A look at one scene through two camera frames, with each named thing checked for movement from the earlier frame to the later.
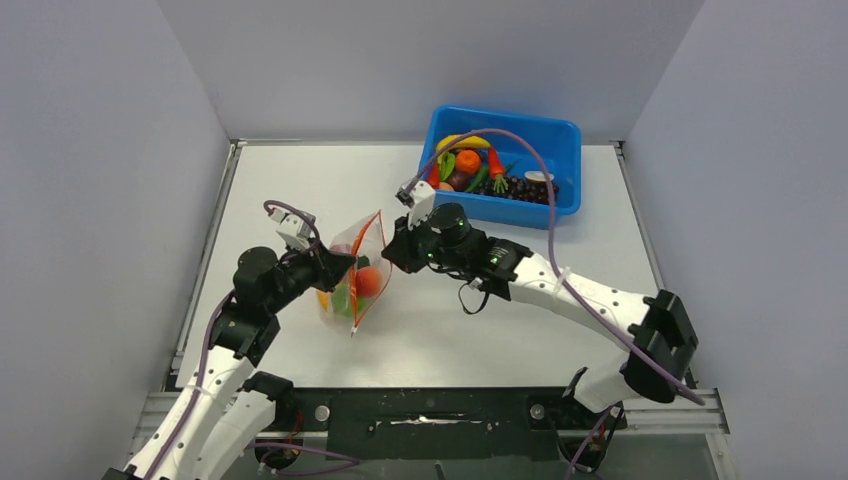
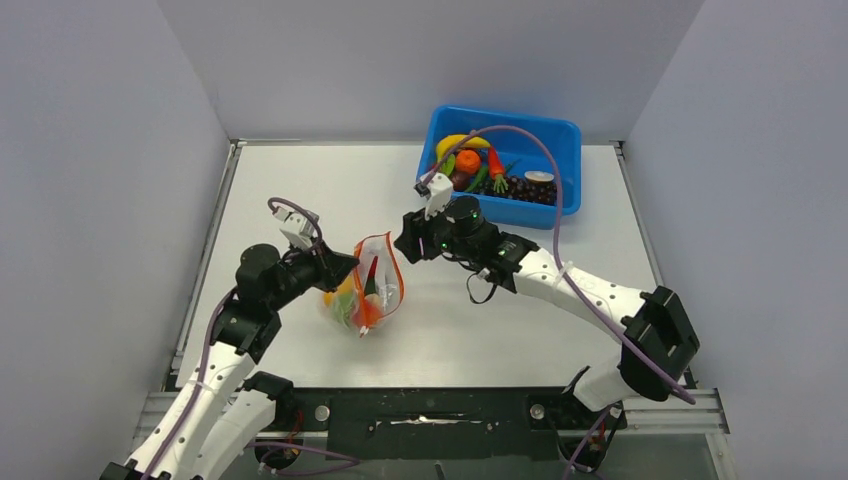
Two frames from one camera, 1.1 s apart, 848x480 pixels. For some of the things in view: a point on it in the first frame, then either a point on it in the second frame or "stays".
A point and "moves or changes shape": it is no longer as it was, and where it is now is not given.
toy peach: [368, 280] to [367, 315]
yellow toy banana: [469, 142] stays
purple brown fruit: [459, 181] stays
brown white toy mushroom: [538, 176] stays
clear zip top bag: [364, 237] moves or changes shape
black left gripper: [328, 266] stays
